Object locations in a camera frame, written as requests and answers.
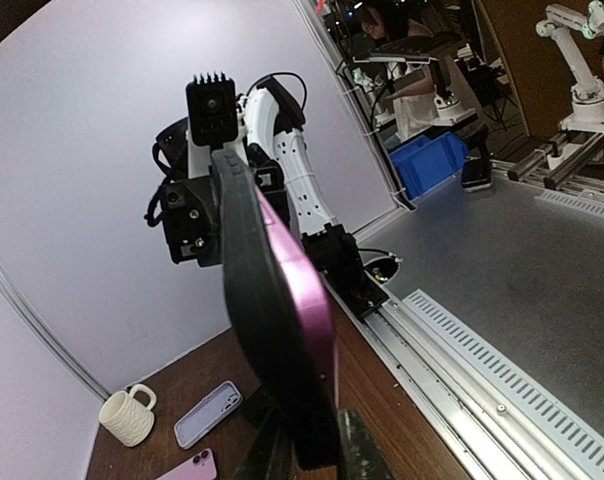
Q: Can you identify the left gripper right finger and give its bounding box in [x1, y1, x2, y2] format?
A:
[337, 409, 394, 480]

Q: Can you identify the right aluminium post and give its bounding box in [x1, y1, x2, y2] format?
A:
[0, 263, 110, 401]

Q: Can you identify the lavender phone case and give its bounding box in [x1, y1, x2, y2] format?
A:
[174, 380, 243, 450]

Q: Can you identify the pink phone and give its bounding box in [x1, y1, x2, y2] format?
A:
[157, 448, 218, 480]

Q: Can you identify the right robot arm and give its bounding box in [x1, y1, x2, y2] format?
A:
[144, 73, 367, 293]

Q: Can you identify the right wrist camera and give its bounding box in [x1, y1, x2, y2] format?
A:
[184, 73, 248, 179]

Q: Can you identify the aluminium front rail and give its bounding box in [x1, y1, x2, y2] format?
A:
[326, 189, 604, 480]

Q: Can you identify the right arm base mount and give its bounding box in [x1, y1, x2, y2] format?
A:
[326, 248, 403, 322]

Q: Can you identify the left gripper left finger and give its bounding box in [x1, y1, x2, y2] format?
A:
[232, 389, 293, 480]

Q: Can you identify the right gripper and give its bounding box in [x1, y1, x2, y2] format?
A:
[160, 149, 287, 267]

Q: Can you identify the black phone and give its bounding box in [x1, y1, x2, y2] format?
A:
[212, 150, 340, 470]

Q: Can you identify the cream ribbed mug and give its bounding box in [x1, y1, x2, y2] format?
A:
[98, 384, 157, 448]

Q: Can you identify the blue storage bin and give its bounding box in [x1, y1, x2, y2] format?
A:
[390, 132, 469, 198]

